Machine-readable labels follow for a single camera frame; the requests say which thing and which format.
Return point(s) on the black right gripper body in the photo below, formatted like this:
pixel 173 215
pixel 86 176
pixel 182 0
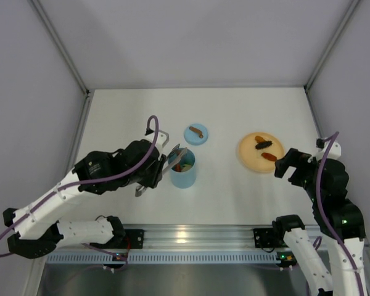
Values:
pixel 295 168

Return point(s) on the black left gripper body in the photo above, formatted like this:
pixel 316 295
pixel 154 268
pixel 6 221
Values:
pixel 157 172

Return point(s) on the orange yellow fried piece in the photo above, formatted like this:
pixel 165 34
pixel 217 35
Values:
pixel 259 139

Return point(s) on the metal serving tongs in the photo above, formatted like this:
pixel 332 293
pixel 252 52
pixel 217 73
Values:
pixel 174 158

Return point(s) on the red orange grilled piece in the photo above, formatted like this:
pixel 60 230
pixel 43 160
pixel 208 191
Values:
pixel 178 168

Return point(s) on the light blue cylindrical container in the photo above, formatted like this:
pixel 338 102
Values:
pixel 187 177

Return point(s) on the green round macaron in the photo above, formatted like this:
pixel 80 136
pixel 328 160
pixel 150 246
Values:
pixel 189 165

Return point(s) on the light blue round lid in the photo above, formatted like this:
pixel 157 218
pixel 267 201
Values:
pixel 196 134

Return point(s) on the orange madeleine cake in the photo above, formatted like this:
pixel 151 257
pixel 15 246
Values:
pixel 269 156

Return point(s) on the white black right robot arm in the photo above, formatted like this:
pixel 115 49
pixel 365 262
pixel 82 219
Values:
pixel 341 223

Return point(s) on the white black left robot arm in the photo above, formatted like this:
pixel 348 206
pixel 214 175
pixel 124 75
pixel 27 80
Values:
pixel 39 228

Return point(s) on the beige round plate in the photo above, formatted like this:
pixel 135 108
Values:
pixel 252 159

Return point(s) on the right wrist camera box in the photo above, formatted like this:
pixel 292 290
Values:
pixel 325 146

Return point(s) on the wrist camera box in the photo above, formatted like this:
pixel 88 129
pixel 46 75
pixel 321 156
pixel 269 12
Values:
pixel 325 146
pixel 162 139

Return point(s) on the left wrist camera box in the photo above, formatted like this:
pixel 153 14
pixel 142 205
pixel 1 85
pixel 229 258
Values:
pixel 162 139

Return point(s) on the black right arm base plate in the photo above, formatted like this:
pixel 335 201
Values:
pixel 267 238

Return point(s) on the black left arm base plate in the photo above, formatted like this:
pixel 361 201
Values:
pixel 128 239

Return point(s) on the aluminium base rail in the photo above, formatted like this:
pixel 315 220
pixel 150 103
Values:
pixel 179 235

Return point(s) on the slotted grey cable duct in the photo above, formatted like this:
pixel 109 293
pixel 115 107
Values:
pixel 165 258

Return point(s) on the right aluminium frame post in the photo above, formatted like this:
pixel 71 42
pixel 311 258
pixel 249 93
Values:
pixel 333 40

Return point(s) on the aluminium frame corner post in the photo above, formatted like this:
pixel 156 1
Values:
pixel 49 27

